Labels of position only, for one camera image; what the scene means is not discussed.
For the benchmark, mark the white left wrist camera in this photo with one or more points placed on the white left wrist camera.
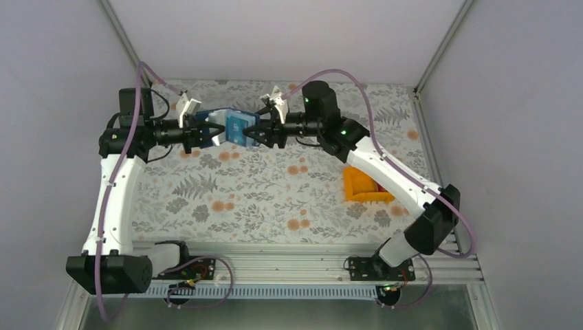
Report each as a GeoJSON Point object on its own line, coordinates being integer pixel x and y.
{"type": "Point", "coordinates": [187, 104]}

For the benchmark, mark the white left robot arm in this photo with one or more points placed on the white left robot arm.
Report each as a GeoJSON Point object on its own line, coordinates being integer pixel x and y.
{"type": "Point", "coordinates": [108, 263]}

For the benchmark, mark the blue credit card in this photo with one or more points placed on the blue credit card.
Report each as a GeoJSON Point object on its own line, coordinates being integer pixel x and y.
{"type": "Point", "coordinates": [235, 124]}

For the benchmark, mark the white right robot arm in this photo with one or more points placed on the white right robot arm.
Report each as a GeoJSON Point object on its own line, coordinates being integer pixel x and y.
{"type": "Point", "coordinates": [436, 209]}

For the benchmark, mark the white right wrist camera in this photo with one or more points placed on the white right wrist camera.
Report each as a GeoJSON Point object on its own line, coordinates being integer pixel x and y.
{"type": "Point", "coordinates": [275, 102]}

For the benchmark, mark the floral table cloth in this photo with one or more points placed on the floral table cloth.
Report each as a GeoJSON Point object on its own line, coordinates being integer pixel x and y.
{"type": "Point", "coordinates": [269, 195]}

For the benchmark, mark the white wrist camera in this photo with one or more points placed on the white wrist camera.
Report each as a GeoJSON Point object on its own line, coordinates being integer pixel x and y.
{"type": "Point", "coordinates": [187, 104]}
{"type": "Point", "coordinates": [275, 102]}

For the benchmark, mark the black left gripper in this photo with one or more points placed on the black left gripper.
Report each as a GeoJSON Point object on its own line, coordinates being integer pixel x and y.
{"type": "Point", "coordinates": [192, 133]}

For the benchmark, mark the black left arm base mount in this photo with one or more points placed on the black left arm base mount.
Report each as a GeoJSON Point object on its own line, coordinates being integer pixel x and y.
{"type": "Point", "coordinates": [189, 271]}

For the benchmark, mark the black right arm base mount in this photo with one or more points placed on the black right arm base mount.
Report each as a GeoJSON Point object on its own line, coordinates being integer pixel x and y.
{"type": "Point", "coordinates": [373, 268]}

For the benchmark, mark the blue leather card holder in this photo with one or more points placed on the blue leather card holder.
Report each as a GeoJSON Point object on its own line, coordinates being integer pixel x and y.
{"type": "Point", "coordinates": [219, 116]}

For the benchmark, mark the yellow plastic bin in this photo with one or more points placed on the yellow plastic bin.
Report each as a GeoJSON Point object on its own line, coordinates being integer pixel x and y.
{"type": "Point", "coordinates": [361, 188]}

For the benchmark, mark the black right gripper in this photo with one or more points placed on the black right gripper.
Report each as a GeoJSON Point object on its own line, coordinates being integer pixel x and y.
{"type": "Point", "coordinates": [273, 129]}

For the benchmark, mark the aluminium rail base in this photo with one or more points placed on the aluminium rail base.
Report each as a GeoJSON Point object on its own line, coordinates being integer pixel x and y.
{"type": "Point", "coordinates": [313, 271]}

